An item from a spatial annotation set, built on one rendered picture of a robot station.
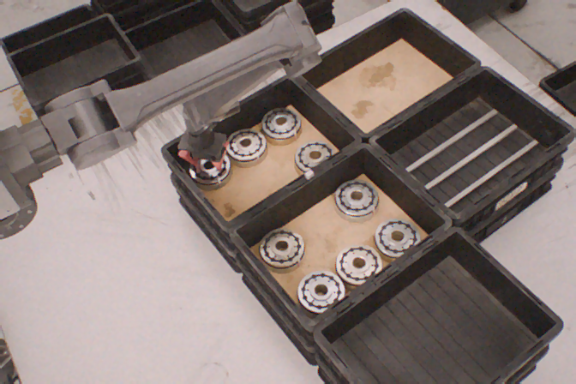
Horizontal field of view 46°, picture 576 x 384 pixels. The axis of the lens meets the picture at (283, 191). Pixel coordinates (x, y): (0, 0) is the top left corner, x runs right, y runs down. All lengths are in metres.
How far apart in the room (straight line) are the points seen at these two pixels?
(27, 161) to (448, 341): 0.91
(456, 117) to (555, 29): 1.67
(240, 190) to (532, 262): 0.73
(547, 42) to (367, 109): 1.67
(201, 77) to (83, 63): 1.61
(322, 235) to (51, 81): 1.35
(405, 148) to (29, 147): 1.02
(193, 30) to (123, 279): 1.33
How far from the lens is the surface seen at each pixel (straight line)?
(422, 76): 1.90
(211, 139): 1.57
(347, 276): 1.48
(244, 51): 1.04
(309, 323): 1.36
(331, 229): 1.58
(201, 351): 1.61
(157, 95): 1.01
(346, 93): 1.85
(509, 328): 1.51
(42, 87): 2.58
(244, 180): 1.67
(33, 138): 0.99
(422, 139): 1.75
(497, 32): 3.35
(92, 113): 1.01
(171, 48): 2.73
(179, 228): 1.78
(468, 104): 1.85
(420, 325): 1.48
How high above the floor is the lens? 2.16
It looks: 54 degrees down
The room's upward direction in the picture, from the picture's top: 7 degrees counter-clockwise
